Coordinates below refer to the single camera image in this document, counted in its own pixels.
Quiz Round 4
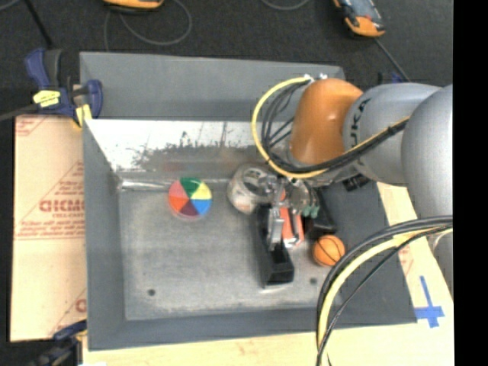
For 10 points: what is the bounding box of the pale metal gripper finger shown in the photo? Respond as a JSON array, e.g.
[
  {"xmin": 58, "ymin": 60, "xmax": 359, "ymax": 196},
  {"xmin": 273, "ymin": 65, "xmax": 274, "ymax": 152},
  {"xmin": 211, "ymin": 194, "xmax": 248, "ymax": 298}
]
[
  {"xmin": 284, "ymin": 219, "xmax": 301, "ymax": 249},
  {"xmin": 268, "ymin": 207, "xmax": 285, "ymax": 252}
]

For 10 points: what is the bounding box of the orange-red flat packet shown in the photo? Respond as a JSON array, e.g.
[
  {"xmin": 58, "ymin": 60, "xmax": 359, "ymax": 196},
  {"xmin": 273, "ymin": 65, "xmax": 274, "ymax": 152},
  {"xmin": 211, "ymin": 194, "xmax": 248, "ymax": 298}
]
[{"xmin": 280, "ymin": 203, "xmax": 307, "ymax": 248}]

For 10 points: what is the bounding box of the orange toy basketball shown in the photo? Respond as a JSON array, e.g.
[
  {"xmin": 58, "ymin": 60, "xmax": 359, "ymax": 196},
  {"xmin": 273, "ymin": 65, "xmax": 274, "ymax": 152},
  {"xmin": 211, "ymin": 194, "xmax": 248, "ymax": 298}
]
[{"xmin": 312, "ymin": 234, "xmax": 347, "ymax": 268}]

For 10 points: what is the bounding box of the multicolour round disc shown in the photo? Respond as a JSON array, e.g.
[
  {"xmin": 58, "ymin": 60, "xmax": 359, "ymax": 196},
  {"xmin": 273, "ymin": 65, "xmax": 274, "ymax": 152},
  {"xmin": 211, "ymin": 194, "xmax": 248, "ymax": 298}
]
[{"xmin": 167, "ymin": 176, "xmax": 214, "ymax": 221}]

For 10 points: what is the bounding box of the grey metal bin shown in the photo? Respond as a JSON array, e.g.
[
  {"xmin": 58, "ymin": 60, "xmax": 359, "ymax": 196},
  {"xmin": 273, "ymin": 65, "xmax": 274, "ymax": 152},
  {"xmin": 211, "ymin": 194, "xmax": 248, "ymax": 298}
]
[{"xmin": 79, "ymin": 51, "xmax": 417, "ymax": 351}]

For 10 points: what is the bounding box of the brown cardboard board, red print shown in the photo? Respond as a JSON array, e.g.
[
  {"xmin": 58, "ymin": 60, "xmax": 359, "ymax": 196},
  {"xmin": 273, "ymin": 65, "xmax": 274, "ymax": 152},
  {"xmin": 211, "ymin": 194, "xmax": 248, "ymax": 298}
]
[{"xmin": 9, "ymin": 114, "xmax": 88, "ymax": 343}]

